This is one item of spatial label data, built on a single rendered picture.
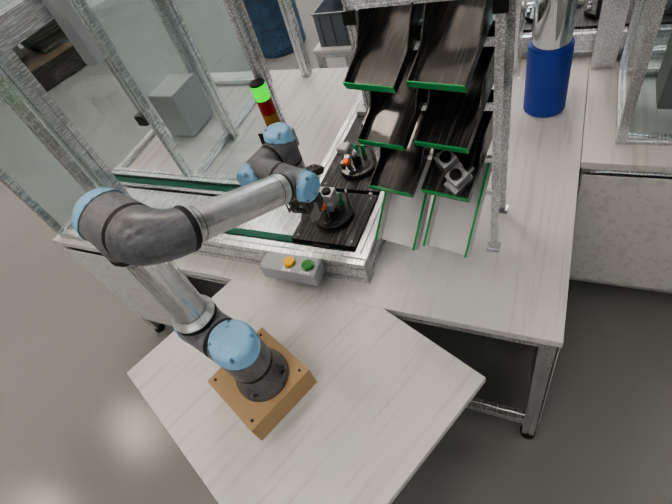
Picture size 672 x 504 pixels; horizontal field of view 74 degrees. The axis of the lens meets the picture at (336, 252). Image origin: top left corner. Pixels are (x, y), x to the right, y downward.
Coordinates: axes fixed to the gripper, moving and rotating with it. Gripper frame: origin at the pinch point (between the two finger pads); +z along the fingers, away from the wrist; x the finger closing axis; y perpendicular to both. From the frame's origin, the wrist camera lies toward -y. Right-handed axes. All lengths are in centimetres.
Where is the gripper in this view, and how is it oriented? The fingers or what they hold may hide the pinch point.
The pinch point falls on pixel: (316, 216)
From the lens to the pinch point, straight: 144.1
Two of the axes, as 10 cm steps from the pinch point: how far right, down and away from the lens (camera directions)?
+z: 2.4, 6.2, 7.4
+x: 9.0, 1.3, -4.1
